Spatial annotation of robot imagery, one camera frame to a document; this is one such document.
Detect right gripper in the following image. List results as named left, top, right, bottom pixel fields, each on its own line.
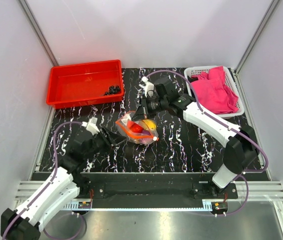
left=131, top=94, right=168, bottom=122

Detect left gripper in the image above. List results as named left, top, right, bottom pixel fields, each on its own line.
left=84, top=125, right=127, bottom=160

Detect clear zip top bag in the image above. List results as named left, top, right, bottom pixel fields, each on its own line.
left=115, top=111, right=159, bottom=145

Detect black fake grapes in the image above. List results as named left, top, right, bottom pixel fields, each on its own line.
left=104, top=85, right=121, bottom=96

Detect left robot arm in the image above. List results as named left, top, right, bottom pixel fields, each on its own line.
left=0, top=118, right=126, bottom=240

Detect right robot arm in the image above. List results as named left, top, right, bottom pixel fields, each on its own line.
left=131, top=76, right=261, bottom=198

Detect red fake fruit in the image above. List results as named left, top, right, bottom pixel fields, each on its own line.
left=129, top=122, right=144, bottom=134

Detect yellow fake lemon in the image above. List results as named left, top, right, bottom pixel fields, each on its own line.
left=139, top=119, right=157, bottom=131

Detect pink fake fruit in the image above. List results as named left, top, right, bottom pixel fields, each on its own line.
left=139, top=136, right=154, bottom=145

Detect black marble mat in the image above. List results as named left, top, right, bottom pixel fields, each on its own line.
left=30, top=66, right=272, bottom=181

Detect red plastic bin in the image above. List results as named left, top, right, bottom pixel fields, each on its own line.
left=46, top=59, right=125, bottom=109

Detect pink cloth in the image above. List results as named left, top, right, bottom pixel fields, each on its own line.
left=190, top=66, right=239, bottom=115

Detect white plastic basket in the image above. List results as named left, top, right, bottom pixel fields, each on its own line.
left=184, top=65, right=245, bottom=119

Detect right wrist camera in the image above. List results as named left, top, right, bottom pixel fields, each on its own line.
left=139, top=76, right=154, bottom=97

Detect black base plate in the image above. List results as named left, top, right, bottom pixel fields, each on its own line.
left=86, top=172, right=239, bottom=211

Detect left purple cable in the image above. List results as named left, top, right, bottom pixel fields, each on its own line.
left=1, top=121, right=90, bottom=240

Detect purple cable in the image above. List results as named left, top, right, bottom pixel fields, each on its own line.
left=1, top=121, right=90, bottom=240
left=145, top=69, right=270, bottom=216

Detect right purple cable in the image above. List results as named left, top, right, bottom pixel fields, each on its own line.
left=145, top=69, right=270, bottom=216

